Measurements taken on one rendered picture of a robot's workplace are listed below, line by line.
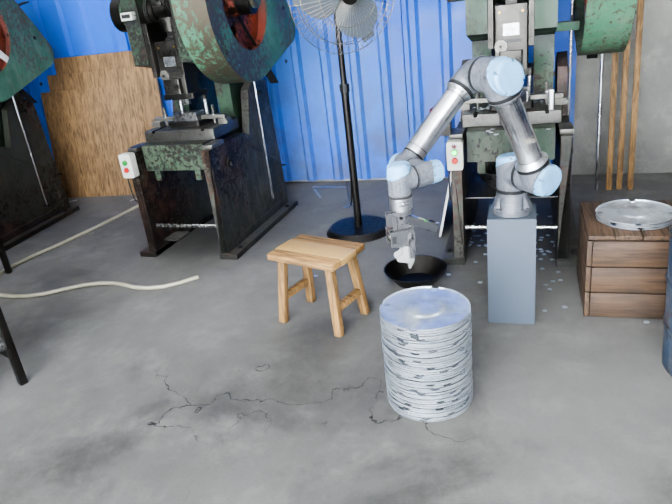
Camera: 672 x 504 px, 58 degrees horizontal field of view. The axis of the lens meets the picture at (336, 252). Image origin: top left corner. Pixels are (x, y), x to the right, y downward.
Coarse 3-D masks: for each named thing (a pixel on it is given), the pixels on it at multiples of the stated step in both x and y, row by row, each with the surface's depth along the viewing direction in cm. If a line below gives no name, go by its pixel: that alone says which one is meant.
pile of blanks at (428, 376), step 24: (384, 336) 196; (408, 336) 184; (432, 336) 182; (456, 336) 185; (384, 360) 203; (408, 360) 188; (432, 360) 185; (456, 360) 188; (408, 384) 192; (432, 384) 189; (456, 384) 191; (408, 408) 198; (432, 408) 193; (456, 408) 194
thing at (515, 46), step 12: (504, 0) 274; (516, 0) 270; (504, 12) 270; (516, 12) 269; (528, 12) 268; (504, 24) 272; (516, 24) 271; (528, 24) 270; (504, 36) 274; (516, 36) 273; (504, 48) 275; (516, 48) 275
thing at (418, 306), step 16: (416, 288) 208; (432, 288) 207; (448, 288) 204; (400, 304) 199; (416, 304) 196; (432, 304) 195; (448, 304) 195; (464, 304) 194; (384, 320) 190; (400, 320) 189; (416, 320) 188; (432, 320) 187; (448, 320) 186
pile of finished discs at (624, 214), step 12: (612, 204) 251; (624, 204) 250; (636, 204) 248; (648, 204) 247; (660, 204) 245; (600, 216) 239; (612, 216) 239; (624, 216) 238; (636, 216) 235; (648, 216) 235; (660, 216) 234; (624, 228) 231; (636, 228) 229; (648, 228) 228; (660, 228) 228
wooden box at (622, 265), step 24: (600, 240) 230; (624, 240) 227; (648, 240) 225; (600, 264) 232; (624, 264) 230; (648, 264) 227; (600, 288) 236; (624, 288) 234; (648, 288) 231; (600, 312) 240; (624, 312) 238; (648, 312) 235
